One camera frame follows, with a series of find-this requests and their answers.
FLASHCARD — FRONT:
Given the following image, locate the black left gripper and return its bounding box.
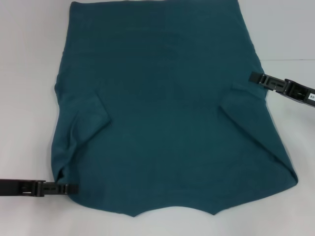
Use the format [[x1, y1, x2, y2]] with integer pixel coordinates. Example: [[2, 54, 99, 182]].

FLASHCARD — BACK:
[[0, 179, 80, 198]]

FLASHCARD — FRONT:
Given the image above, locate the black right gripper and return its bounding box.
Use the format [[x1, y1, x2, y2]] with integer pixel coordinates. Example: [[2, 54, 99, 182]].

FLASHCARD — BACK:
[[248, 71, 315, 109]]

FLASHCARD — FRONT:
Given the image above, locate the teal blue t-shirt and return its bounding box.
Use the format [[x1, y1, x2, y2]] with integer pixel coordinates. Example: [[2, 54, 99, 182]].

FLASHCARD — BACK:
[[50, 0, 299, 218]]

